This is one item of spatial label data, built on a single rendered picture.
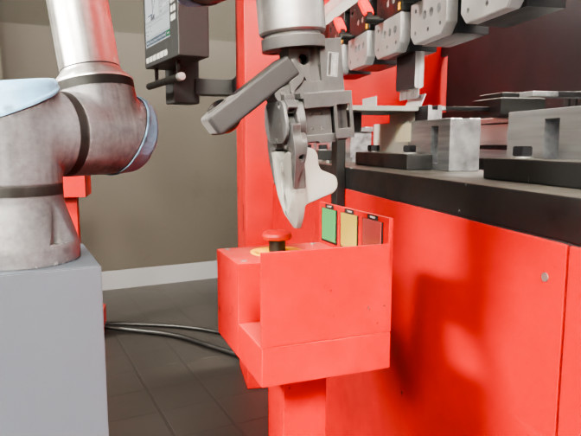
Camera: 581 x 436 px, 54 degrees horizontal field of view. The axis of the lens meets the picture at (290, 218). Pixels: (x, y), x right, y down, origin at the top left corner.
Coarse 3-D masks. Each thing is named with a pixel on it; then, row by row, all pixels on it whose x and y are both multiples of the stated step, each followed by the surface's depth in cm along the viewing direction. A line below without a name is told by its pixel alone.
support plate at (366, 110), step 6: (354, 108) 113; (360, 108) 113; (366, 108) 113; (372, 108) 114; (378, 108) 114; (384, 108) 114; (390, 108) 115; (396, 108) 115; (402, 108) 115; (408, 108) 115; (414, 108) 116; (366, 114) 130; (372, 114) 130; (378, 114) 130; (384, 114) 130; (390, 114) 130
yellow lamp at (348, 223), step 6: (342, 216) 76; (348, 216) 74; (354, 216) 72; (342, 222) 76; (348, 222) 74; (354, 222) 72; (342, 228) 76; (348, 228) 74; (354, 228) 72; (342, 234) 76; (348, 234) 74; (354, 234) 72; (342, 240) 76; (348, 240) 74; (354, 240) 73; (348, 246) 74
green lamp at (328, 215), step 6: (324, 210) 81; (330, 210) 79; (324, 216) 81; (330, 216) 79; (324, 222) 81; (330, 222) 79; (324, 228) 81; (330, 228) 79; (324, 234) 81; (330, 234) 79; (330, 240) 80
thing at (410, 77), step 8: (400, 56) 126; (408, 56) 122; (416, 56) 118; (424, 56) 119; (400, 64) 126; (408, 64) 122; (416, 64) 119; (424, 64) 119; (400, 72) 126; (408, 72) 122; (416, 72) 119; (400, 80) 126; (408, 80) 122; (416, 80) 119; (400, 88) 126; (408, 88) 123; (416, 88) 121; (400, 96) 129; (408, 96) 125; (416, 96) 121
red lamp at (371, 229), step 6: (366, 222) 70; (372, 222) 68; (378, 222) 67; (366, 228) 70; (372, 228) 68; (378, 228) 67; (366, 234) 70; (372, 234) 68; (378, 234) 67; (366, 240) 70; (372, 240) 68; (378, 240) 67
